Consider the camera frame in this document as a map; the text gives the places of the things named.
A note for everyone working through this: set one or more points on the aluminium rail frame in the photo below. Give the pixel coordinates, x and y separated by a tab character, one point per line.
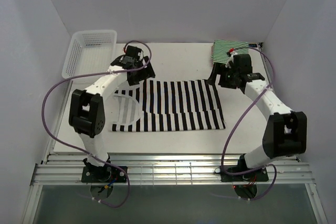
158	158

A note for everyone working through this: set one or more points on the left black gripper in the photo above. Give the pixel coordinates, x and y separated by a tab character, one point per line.
147	73

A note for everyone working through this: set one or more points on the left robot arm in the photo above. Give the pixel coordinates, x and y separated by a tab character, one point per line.
87	115

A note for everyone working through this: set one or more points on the black white striped tank top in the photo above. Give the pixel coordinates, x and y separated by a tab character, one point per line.
169	106

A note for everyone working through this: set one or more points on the green striped tank top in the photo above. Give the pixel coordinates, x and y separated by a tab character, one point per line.
220	48

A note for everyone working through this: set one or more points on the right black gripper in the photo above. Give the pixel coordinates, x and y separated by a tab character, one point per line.
217	69

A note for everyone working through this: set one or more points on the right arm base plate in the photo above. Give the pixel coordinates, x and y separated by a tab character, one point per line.
256	176

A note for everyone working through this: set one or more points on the white plastic basket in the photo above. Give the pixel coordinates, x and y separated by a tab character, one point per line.
90	51

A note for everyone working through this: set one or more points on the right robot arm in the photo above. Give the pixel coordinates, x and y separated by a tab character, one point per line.
286	130

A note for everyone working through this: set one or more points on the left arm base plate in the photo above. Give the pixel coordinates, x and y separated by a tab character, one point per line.
103	175

